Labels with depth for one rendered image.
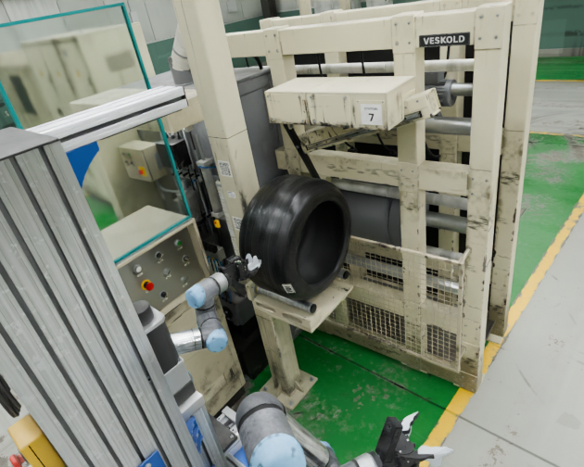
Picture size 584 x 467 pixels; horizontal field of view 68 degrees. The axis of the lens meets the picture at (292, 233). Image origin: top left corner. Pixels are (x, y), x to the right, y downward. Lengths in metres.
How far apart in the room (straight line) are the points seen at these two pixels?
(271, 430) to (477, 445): 1.76
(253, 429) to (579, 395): 2.23
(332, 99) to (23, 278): 1.33
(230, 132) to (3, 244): 1.26
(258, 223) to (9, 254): 1.14
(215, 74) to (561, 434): 2.40
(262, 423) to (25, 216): 0.64
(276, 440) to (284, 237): 0.92
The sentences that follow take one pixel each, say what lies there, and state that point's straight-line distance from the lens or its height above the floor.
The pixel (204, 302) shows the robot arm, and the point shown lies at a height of 1.26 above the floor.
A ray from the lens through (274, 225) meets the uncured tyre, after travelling 1.75.
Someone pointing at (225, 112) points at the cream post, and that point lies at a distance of 1.91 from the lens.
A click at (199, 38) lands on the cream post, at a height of 2.05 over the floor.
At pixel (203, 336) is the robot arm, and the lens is 1.54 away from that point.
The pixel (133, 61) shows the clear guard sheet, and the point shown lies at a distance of 2.00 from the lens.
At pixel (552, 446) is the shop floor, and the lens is 2.74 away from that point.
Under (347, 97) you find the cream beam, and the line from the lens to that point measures 1.80.
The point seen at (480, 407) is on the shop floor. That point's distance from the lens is 2.81.
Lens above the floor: 2.19
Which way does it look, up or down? 30 degrees down
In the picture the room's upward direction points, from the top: 11 degrees counter-clockwise
